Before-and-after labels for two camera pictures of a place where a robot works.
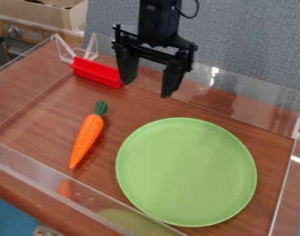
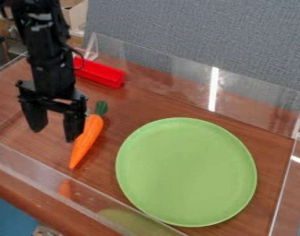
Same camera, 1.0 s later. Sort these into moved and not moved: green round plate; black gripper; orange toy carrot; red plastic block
Moved: black gripper
Not moved: red plastic block; green round plate; orange toy carrot
